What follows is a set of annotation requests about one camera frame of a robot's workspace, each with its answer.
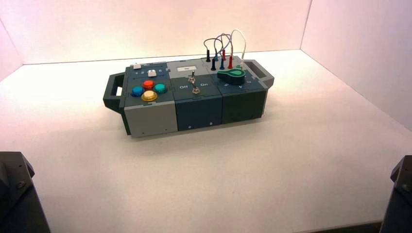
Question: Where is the red plug jumper wire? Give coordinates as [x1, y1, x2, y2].
[215, 34, 234, 69]

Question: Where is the grey and teal task box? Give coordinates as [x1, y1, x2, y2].
[103, 56, 275, 138]

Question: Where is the green rotary knob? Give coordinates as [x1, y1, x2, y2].
[217, 69, 246, 85]

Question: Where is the yellow dome push button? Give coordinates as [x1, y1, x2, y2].
[141, 90, 159, 102]

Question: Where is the black plug jumper wire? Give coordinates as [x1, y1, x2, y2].
[203, 38, 223, 71]

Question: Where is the blue plug jumper wire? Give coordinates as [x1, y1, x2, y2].
[213, 33, 231, 70]

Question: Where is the white jumper wire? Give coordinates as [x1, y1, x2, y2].
[230, 29, 248, 69]

